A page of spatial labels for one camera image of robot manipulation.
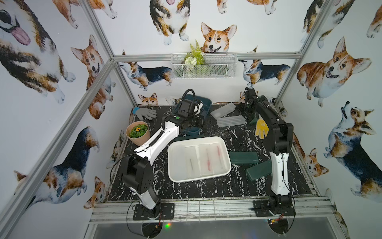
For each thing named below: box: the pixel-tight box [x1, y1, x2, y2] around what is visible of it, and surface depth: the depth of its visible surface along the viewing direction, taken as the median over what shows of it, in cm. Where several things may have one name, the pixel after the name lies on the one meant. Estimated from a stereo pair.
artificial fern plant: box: [184, 39, 206, 77], surface depth 86 cm
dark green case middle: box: [228, 151, 260, 164], surface depth 94 cm
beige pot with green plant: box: [125, 120, 151, 147], surface depth 94 cm
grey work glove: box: [132, 106, 158, 121], surface depth 117 cm
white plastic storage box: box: [167, 136, 232, 183], surface depth 92 cm
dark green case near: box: [246, 159, 273, 182], surface depth 86 cm
